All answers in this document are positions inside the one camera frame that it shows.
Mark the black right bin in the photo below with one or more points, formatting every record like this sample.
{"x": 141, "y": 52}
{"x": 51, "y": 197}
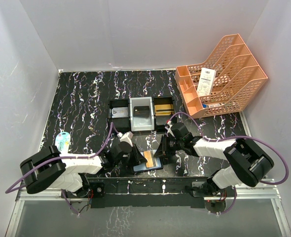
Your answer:
{"x": 160, "y": 121}

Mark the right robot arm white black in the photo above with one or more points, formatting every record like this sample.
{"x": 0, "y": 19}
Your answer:
{"x": 248, "y": 162}

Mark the black bin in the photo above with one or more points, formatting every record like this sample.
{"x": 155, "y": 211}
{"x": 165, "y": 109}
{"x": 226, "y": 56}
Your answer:
{"x": 121, "y": 124}
{"x": 160, "y": 121}

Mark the black card holder wallet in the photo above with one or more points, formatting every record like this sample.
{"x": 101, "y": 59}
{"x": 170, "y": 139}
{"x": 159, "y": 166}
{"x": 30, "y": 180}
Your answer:
{"x": 143, "y": 168}

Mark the black credit card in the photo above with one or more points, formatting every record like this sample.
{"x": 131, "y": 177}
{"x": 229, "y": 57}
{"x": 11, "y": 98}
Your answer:
{"x": 141, "y": 111}

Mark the orange plastic desk organizer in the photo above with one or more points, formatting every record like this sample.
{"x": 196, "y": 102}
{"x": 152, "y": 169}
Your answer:
{"x": 238, "y": 78}

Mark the blue white packaged item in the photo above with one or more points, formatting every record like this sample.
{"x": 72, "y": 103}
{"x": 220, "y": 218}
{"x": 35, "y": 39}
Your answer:
{"x": 62, "y": 142}

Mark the small label box in organizer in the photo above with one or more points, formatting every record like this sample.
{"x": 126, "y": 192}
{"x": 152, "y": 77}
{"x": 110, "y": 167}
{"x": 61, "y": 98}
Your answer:
{"x": 213, "y": 105}

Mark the white paper receipt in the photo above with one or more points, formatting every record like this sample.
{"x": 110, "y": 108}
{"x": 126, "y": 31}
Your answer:
{"x": 206, "y": 81}

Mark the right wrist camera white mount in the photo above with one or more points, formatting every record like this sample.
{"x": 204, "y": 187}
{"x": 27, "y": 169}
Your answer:
{"x": 168, "y": 128}

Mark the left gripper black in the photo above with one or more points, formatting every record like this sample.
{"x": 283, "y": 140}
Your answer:
{"x": 137, "y": 157}

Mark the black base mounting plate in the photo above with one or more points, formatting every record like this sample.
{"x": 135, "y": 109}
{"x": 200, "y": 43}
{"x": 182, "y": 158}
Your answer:
{"x": 155, "y": 192}

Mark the white middle bin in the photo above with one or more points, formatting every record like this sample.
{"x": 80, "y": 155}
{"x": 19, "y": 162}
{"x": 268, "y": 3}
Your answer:
{"x": 141, "y": 124}

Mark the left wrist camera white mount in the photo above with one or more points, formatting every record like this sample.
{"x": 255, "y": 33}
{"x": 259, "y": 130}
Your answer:
{"x": 126, "y": 137}

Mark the black left bin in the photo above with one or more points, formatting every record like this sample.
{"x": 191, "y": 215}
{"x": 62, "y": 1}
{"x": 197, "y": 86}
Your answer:
{"x": 121, "y": 124}

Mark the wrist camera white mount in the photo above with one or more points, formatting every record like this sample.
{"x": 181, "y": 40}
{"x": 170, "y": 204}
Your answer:
{"x": 126, "y": 137}
{"x": 168, "y": 128}

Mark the gold credit card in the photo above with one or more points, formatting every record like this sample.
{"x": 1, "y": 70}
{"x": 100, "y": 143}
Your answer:
{"x": 164, "y": 109}
{"x": 150, "y": 161}

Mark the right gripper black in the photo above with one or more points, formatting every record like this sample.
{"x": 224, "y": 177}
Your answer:
{"x": 163, "y": 150}

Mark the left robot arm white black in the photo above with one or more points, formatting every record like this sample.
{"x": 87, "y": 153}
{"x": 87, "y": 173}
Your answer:
{"x": 48, "y": 169}

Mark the silver credit card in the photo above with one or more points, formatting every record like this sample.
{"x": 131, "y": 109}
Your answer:
{"x": 120, "y": 112}

